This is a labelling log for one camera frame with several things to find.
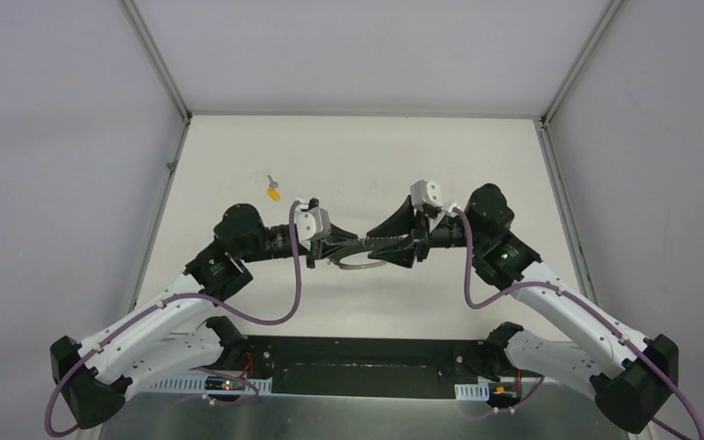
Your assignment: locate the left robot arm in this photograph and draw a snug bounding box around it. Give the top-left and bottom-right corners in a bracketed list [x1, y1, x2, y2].
[44, 199, 358, 438]

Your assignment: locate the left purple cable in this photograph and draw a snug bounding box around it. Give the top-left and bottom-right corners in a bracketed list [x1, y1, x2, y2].
[43, 198, 304, 438]

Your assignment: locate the white slotted cable duct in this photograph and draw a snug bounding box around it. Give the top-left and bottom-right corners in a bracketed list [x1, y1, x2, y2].
[145, 373, 255, 396]

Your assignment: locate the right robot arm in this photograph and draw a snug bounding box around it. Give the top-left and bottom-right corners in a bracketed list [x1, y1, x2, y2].
[368, 181, 678, 434]

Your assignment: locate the perforated metal ring plate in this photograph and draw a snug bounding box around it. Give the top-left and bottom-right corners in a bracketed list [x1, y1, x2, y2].
[328, 237, 399, 270]

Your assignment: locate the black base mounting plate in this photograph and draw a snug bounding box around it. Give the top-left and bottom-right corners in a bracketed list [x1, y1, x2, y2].
[184, 335, 545, 401]

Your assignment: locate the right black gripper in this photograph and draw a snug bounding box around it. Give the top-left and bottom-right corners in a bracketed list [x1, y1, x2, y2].
[367, 196, 486, 269]

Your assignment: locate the key with yellow tag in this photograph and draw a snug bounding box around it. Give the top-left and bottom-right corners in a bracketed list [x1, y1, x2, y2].
[267, 175, 281, 202]

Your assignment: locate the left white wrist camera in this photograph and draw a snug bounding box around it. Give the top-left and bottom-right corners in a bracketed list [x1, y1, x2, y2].
[295, 206, 331, 241]

